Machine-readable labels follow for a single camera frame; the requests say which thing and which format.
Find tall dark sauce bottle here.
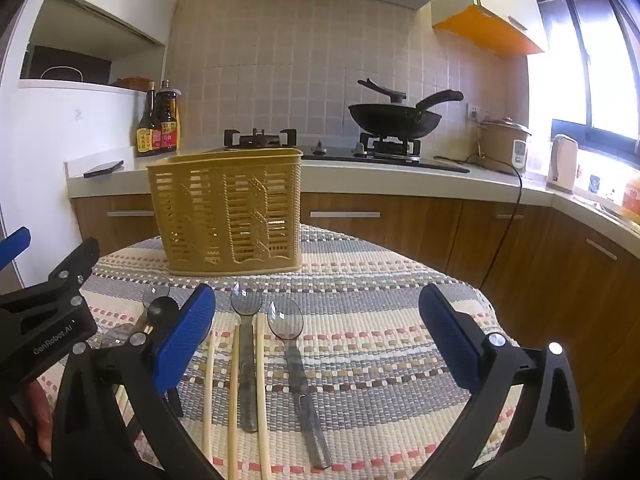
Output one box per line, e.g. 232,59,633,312
136,81,162,157

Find orange bottle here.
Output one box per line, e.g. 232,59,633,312
621,172,640,226

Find black gas stove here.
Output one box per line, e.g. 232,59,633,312
222,127,471,175

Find clear plastic spoon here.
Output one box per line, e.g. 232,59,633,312
230,280,264,434
97,282,172,350
266,299,334,470

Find red label sauce bottle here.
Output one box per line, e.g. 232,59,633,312
154,80,180,154

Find white refrigerator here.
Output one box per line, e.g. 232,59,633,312
0,80,147,281

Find kitchen window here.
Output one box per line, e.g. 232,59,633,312
532,0,640,142

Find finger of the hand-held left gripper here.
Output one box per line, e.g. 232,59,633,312
0,236,100,317
0,226,32,272

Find black box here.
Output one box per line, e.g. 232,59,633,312
20,45,112,86

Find wooden chopstick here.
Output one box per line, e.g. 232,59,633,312
227,324,242,480
201,331,216,456
254,314,274,480

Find black spatula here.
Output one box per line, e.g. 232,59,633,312
357,78,407,104

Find black power cable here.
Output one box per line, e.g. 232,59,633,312
435,152,524,286

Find wooden base cabinets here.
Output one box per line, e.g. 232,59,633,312
70,192,640,461

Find black smartphone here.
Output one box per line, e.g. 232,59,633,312
83,160,124,179

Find person's left hand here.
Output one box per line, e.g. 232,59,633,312
7,379,55,461

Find white electric kettle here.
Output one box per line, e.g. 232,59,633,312
546,134,580,195

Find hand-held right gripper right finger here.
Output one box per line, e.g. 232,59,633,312
418,283,587,480

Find black frying pan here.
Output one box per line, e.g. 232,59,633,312
348,89,465,140

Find white kitchen countertop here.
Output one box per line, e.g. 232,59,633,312
64,145,640,241

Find beige rice cooker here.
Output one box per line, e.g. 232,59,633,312
477,116,532,176

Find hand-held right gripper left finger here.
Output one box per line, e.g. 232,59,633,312
52,283,224,480

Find yellow plastic utensil basket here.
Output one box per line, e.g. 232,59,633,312
146,147,305,277

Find brown wicker basket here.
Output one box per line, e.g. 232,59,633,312
111,76,156,92

